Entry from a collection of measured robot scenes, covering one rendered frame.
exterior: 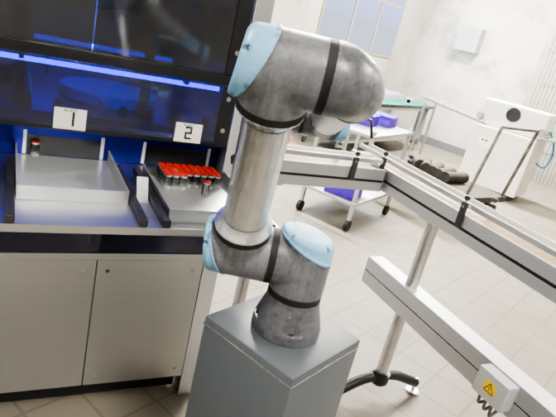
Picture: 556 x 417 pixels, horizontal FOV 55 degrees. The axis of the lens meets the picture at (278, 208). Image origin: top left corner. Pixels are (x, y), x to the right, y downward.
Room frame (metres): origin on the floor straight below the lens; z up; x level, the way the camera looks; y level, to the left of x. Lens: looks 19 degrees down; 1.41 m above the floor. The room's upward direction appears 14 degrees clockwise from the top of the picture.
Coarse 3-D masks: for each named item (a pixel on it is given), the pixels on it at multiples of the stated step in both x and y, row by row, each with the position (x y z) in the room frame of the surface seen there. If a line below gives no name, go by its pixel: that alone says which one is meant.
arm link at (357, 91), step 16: (352, 48) 0.82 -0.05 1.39; (352, 64) 0.80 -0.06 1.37; (368, 64) 0.82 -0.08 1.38; (336, 80) 0.79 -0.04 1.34; (352, 80) 0.80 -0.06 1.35; (368, 80) 0.81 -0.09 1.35; (384, 80) 0.88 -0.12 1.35; (336, 96) 0.79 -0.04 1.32; (352, 96) 0.80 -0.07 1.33; (368, 96) 0.82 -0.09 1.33; (384, 96) 0.88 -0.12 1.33; (336, 112) 0.81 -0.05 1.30; (352, 112) 0.82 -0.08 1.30; (368, 112) 0.85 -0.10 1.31; (304, 128) 1.19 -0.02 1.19; (320, 128) 1.11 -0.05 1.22; (336, 128) 1.05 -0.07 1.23
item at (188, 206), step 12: (144, 168) 1.50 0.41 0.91; (156, 180) 1.50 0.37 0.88; (228, 180) 1.59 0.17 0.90; (156, 192) 1.35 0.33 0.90; (168, 192) 1.42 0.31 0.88; (180, 192) 1.45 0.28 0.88; (192, 192) 1.47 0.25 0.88; (216, 192) 1.52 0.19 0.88; (168, 204) 1.25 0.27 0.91; (180, 204) 1.35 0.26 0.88; (192, 204) 1.37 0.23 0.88; (204, 204) 1.40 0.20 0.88; (216, 204) 1.42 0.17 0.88; (180, 216) 1.24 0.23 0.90; (192, 216) 1.25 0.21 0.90; (204, 216) 1.27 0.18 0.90
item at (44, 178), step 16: (16, 144) 1.42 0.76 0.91; (16, 160) 1.30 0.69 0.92; (32, 160) 1.42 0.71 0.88; (48, 160) 1.45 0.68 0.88; (64, 160) 1.48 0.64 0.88; (80, 160) 1.52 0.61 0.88; (96, 160) 1.55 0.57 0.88; (112, 160) 1.50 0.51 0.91; (16, 176) 1.19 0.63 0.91; (32, 176) 1.30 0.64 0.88; (48, 176) 1.33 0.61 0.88; (64, 176) 1.35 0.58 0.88; (80, 176) 1.38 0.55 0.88; (96, 176) 1.41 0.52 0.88; (112, 176) 1.44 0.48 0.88; (16, 192) 1.15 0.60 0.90; (32, 192) 1.16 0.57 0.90; (48, 192) 1.18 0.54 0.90; (64, 192) 1.20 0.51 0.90; (80, 192) 1.22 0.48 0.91; (96, 192) 1.23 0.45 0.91; (112, 192) 1.25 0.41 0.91; (128, 192) 1.27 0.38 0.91
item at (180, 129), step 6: (180, 126) 1.59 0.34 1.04; (186, 126) 1.60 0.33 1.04; (192, 126) 1.61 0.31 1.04; (198, 126) 1.61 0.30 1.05; (180, 132) 1.59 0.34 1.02; (192, 132) 1.61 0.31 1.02; (198, 132) 1.62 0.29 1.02; (174, 138) 1.58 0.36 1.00; (180, 138) 1.59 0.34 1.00; (192, 138) 1.61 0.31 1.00; (198, 138) 1.62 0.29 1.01
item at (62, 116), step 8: (56, 112) 1.42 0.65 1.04; (64, 112) 1.43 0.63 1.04; (72, 112) 1.44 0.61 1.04; (80, 112) 1.45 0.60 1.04; (56, 120) 1.42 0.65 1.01; (64, 120) 1.43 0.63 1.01; (80, 120) 1.45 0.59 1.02; (64, 128) 1.43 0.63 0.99; (72, 128) 1.44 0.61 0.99; (80, 128) 1.45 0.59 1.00
